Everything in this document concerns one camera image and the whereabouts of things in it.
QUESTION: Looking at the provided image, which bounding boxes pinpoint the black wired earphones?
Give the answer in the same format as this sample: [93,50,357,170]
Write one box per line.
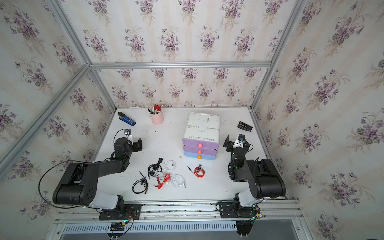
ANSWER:
[132,172,149,195]
[147,158,163,178]

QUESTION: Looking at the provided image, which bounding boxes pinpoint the purple top drawer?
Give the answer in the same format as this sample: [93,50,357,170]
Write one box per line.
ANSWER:
[183,138,219,150]

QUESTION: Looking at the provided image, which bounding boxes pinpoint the purple drawer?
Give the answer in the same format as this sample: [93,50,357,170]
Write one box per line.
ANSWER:
[183,145,217,156]
[183,138,219,150]

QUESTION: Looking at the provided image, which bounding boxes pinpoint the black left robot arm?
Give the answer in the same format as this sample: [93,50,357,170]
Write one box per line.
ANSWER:
[38,137,143,212]

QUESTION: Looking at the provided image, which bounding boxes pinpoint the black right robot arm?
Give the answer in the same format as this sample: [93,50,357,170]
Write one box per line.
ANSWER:
[223,134,286,208]

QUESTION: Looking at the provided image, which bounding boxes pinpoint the purple middle drawer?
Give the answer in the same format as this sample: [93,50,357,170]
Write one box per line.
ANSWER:
[183,145,217,156]

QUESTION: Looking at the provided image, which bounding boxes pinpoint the white drawer cabinet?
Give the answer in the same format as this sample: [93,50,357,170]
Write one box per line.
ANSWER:
[184,112,221,143]

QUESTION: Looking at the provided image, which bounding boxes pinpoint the blue bottom drawer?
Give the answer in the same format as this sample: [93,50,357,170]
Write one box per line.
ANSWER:
[184,152,216,161]

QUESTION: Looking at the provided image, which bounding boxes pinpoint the black stapler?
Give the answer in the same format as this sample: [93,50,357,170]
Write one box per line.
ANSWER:
[238,121,253,132]

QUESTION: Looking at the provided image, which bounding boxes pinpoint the blue stapler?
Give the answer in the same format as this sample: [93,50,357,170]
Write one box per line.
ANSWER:
[118,112,136,126]

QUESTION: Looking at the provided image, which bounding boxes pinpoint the pink pen cup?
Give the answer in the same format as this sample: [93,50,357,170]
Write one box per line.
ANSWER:
[150,111,164,125]

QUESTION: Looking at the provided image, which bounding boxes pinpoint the red scissors in cup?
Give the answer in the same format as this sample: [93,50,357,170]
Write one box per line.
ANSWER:
[153,104,162,115]

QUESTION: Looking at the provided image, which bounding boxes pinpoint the red wired earphones coiled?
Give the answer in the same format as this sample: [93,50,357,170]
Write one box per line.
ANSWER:
[187,165,205,179]

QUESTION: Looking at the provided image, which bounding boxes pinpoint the white wired earphones coiled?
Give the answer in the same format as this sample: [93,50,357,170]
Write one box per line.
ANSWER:
[171,174,186,188]

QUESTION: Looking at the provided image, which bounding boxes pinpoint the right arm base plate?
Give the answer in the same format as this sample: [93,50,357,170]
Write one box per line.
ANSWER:
[215,201,261,220]

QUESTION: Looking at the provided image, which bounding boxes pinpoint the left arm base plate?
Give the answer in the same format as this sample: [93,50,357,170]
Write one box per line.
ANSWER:
[98,204,143,221]

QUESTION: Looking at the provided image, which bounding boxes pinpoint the aluminium front rail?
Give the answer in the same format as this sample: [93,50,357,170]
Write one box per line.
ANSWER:
[53,198,304,224]

